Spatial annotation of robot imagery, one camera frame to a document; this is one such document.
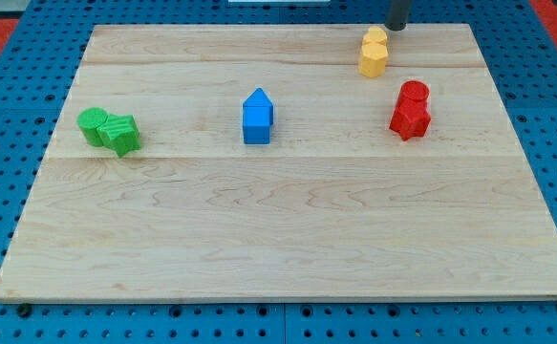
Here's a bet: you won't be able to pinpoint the blue triangle block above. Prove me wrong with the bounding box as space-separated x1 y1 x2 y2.
243 88 274 125

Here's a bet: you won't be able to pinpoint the blue cube block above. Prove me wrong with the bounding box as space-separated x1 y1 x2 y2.
242 107 272 144

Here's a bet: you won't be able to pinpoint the red star block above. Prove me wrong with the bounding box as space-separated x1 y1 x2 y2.
389 99 431 140

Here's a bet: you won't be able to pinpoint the green circle block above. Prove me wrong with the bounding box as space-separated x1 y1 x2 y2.
76 107 108 147

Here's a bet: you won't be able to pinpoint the yellow hexagon block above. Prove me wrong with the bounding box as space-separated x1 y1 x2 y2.
358 43 388 77

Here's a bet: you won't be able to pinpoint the light wooden board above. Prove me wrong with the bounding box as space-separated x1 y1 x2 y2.
0 24 557 304

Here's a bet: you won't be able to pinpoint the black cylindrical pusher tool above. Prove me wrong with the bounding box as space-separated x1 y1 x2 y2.
384 0 413 32

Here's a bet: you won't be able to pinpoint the green star block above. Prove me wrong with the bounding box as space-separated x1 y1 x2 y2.
97 115 141 158

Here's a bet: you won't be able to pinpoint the yellow pentagon block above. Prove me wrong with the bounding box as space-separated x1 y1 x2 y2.
361 26 388 46

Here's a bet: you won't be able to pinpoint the red circle block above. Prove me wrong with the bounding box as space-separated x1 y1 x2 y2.
395 80 430 112

